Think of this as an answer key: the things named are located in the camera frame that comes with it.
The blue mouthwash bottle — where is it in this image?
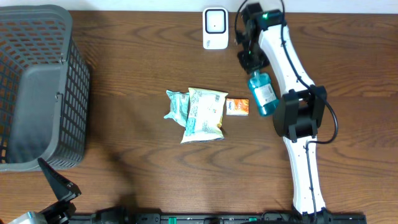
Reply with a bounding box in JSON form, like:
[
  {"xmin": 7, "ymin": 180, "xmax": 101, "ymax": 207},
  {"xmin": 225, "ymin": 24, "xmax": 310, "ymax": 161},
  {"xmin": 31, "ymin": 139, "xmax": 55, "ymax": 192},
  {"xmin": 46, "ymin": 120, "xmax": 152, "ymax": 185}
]
[{"xmin": 248, "ymin": 70, "xmax": 279, "ymax": 116}]

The orange tissue pack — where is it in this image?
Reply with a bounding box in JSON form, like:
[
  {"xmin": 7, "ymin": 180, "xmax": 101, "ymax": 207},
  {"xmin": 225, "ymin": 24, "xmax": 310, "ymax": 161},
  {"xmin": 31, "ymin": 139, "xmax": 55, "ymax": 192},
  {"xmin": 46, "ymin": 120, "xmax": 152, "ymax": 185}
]
[{"xmin": 226, "ymin": 98, "xmax": 249, "ymax": 116}]

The cream snack bag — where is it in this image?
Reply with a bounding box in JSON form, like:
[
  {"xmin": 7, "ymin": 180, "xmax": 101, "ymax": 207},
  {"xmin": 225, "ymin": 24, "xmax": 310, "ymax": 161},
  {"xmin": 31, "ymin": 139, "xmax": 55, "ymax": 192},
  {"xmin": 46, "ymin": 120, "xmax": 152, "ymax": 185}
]
[{"xmin": 181, "ymin": 87, "xmax": 228, "ymax": 144}]

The teal snack packet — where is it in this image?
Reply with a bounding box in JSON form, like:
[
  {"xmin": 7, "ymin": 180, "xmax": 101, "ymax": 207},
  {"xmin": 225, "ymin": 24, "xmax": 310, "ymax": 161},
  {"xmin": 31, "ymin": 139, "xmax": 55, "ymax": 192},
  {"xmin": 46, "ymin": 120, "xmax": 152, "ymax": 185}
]
[{"xmin": 164, "ymin": 90, "xmax": 190, "ymax": 127}]

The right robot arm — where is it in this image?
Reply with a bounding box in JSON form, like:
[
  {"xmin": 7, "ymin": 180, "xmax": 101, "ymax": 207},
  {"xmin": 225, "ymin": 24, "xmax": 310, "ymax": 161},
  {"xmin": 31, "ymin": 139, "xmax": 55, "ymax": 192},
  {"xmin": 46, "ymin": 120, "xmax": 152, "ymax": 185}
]
[{"xmin": 235, "ymin": 2, "xmax": 327, "ymax": 219}]

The white barcode scanner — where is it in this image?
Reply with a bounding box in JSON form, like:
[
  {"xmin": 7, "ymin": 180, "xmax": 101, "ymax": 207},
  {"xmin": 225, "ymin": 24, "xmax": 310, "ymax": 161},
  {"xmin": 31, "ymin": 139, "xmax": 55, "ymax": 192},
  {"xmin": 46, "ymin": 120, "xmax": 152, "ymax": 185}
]
[{"xmin": 202, "ymin": 7, "xmax": 229, "ymax": 50}]

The grey plastic mesh basket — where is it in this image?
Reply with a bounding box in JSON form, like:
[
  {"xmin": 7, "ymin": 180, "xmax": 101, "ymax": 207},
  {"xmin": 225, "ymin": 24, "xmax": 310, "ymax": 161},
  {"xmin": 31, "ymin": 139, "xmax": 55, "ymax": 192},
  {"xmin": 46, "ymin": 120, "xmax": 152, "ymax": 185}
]
[{"xmin": 1, "ymin": 5, "xmax": 90, "ymax": 172}]

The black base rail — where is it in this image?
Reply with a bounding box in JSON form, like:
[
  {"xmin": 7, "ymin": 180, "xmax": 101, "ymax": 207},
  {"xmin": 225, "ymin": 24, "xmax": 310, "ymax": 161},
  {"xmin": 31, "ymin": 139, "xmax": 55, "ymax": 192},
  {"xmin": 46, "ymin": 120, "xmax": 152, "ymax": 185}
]
[{"xmin": 69, "ymin": 207, "xmax": 367, "ymax": 224}]

